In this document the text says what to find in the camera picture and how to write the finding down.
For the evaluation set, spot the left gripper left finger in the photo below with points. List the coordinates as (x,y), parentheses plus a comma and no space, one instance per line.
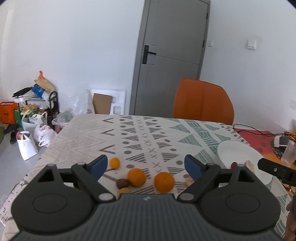
(87,176)

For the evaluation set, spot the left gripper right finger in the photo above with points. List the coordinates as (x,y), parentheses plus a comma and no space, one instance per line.
(203,175)

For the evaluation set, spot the peeled pomelo segment large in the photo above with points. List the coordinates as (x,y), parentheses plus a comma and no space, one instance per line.
(189,181)

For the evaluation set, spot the small orange kumquat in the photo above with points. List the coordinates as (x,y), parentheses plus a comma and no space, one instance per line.
(114,163)

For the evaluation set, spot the red plum fruit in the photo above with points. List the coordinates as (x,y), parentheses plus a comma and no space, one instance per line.
(233,165)

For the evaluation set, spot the peeled pomelo segment small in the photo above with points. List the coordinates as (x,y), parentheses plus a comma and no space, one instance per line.
(250,166)

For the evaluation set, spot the large orange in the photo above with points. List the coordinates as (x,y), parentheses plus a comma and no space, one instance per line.
(164,182)
(136,177)

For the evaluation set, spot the yellow-green round fruit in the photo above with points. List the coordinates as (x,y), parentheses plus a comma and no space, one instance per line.
(123,191)

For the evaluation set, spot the person's right hand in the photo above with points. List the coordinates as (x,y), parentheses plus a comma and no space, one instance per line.
(291,223)

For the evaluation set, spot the white charger adapter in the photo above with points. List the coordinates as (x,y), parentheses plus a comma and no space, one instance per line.
(281,141)

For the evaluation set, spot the white round plate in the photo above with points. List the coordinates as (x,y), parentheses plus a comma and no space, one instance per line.
(233,151)

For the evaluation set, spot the red orange cartoon mat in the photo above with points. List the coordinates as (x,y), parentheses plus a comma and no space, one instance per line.
(263,142)

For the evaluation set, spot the patterned white tablecloth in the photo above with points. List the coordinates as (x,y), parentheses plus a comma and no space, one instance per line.
(151,144)

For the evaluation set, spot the white red plastic bag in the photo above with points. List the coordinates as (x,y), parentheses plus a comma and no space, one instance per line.
(43,135)

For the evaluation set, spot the white paper shopping bag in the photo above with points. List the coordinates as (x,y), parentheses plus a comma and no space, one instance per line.
(26,145)

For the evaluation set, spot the white foam board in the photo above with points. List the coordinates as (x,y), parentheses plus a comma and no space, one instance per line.
(118,99)

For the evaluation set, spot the orange chair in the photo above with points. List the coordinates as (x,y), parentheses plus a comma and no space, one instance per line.
(203,101)

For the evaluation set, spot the black metal shelf rack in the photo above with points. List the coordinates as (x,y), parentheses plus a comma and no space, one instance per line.
(50,105)

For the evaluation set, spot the blue white package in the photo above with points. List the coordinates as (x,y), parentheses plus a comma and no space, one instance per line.
(40,92)

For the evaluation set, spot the orange gift box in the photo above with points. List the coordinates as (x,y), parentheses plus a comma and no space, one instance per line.
(7,112)

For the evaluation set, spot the grey door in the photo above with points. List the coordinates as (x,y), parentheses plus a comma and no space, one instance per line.
(177,32)

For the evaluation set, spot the cardboard box by wall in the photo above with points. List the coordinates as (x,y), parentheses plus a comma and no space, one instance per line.
(102,103)

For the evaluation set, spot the brown paper bag orange handle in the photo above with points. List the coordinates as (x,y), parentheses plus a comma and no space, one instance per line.
(44,83)

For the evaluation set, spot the black door handle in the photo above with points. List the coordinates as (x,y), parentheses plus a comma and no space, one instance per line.
(146,53)

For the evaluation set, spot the white wall switch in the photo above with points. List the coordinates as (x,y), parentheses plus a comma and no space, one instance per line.
(251,44)

